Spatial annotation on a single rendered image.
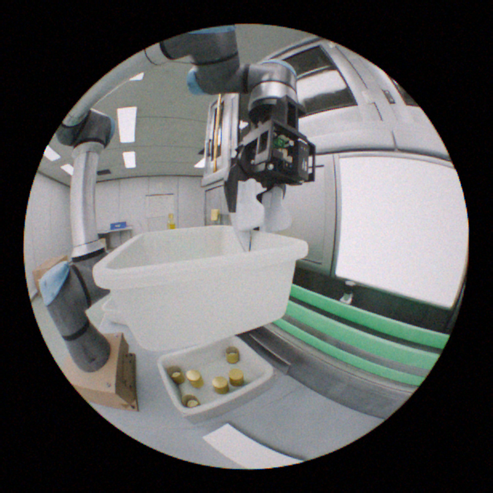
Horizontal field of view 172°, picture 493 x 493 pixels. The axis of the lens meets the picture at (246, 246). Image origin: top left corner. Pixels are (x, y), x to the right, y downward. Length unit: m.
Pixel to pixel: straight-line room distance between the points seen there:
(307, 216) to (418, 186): 0.35
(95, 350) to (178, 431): 0.25
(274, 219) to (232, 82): 0.25
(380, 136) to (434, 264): 0.32
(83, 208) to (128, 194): 5.97
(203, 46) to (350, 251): 0.50
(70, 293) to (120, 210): 6.05
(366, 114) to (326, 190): 0.30
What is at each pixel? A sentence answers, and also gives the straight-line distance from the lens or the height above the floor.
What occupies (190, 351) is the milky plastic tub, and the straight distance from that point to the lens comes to 0.42.
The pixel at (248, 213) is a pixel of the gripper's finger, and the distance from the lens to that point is 0.18.
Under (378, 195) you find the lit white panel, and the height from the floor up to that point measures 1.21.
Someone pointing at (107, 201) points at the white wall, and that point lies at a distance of 6.51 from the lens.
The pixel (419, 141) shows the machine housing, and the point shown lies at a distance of 0.48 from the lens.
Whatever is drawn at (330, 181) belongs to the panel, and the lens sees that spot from 0.45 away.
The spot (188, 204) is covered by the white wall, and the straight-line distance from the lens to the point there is 6.58.
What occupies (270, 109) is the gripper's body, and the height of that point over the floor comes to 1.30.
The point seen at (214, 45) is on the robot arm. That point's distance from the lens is 0.26.
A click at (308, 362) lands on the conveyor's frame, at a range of 0.38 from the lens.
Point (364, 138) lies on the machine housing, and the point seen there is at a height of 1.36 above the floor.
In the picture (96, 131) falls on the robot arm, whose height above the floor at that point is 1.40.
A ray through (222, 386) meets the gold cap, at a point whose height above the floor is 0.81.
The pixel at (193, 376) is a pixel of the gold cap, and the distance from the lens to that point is 0.40.
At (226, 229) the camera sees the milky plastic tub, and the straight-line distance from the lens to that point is 0.29.
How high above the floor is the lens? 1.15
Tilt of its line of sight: 12 degrees down
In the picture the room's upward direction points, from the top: straight up
